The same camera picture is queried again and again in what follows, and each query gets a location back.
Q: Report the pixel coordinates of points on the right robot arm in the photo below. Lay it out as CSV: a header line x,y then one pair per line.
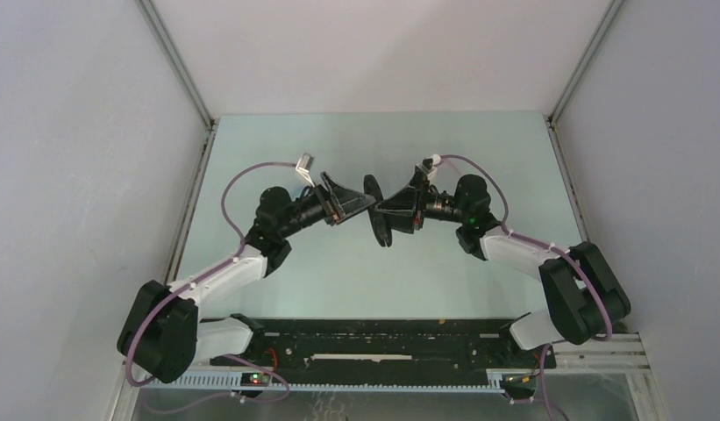
x,y
584,298

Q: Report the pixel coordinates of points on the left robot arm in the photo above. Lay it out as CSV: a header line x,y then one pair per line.
x,y
173,327

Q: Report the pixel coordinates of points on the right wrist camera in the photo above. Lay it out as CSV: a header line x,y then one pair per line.
x,y
431,164

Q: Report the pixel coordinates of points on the grey cable duct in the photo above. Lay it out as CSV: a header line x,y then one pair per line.
x,y
243,381

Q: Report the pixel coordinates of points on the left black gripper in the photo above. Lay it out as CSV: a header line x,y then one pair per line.
x,y
337,203

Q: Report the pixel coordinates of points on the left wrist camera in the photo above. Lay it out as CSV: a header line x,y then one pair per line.
x,y
303,167

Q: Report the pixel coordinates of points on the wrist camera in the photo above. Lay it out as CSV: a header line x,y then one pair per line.
x,y
431,164
303,167

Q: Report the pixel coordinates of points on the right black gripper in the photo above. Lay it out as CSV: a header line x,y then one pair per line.
x,y
400,206

